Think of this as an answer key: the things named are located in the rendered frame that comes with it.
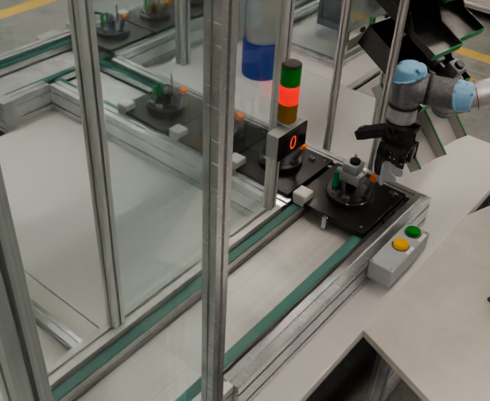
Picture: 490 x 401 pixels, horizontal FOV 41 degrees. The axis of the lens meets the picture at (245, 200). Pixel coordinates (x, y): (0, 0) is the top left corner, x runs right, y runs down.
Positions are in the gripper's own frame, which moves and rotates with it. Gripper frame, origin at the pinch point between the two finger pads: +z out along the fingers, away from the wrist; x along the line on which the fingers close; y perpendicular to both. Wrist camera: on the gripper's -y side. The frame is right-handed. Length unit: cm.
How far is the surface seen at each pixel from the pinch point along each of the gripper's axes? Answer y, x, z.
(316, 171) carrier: -22.0, 3.5, 9.6
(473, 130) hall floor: -44, 229, 107
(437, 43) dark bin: -3.5, 28.0, -30.0
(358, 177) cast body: -5.6, -1.7, 1.2
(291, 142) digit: -17.3, -19.7, -14.0
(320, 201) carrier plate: -12.9, -8.3, 9.7
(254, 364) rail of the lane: 8, -65, 11
